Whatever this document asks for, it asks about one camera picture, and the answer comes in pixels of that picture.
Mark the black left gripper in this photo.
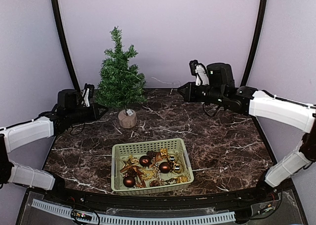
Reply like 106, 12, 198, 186
67, 102, 108, 124

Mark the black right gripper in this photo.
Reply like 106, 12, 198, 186
178, 81, 226, 106

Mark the silver wire fairy light string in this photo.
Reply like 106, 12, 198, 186
123, 69, 182, 117

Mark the small green christmas tree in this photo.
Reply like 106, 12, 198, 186
96, 27, 146, 129

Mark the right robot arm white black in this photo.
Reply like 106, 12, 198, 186
178, 82, 316, 202

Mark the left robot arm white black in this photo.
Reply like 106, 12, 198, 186
0, 103, 109, 203

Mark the gold star ornament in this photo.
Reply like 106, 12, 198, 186
120, 155, 139, 173

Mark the gold gift box ornament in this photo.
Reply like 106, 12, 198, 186
159, 148, 168, 158
175, 175, 189, 184

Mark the brown ball ornament middle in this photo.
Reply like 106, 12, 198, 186
139, 155, 151, 167

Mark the brown ball ornament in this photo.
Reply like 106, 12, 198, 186
139, 155, 151, 167
159, 162, 171, 174
123, 175, 136, 188

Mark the cream perforated plastic basket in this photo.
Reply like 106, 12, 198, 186
111, 138, 194, 195

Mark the pine cone ornament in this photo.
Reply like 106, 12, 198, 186
146, 150, 160, 161

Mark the brown ball ornament front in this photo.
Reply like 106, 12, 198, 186
123, 175, 136, 188

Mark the shiny gold ball ornament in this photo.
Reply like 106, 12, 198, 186
172, 163, 183, 174

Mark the brown ball ornament right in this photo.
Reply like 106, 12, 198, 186
159, 162, 171, 174

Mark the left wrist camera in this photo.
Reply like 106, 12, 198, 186
81, 83, 95, 107

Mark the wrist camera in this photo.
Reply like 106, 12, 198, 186
189, 60, 209, 86
81, 83, 95, 107

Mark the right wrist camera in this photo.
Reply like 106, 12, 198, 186
189, 60, 209, 86

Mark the black front table rail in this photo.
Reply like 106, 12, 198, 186
39, 188, 279, 211

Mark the white slotted cable duct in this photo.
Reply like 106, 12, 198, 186
32, 198, 237, 225

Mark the black corner frame post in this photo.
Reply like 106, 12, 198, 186
51, 0, 80, 90

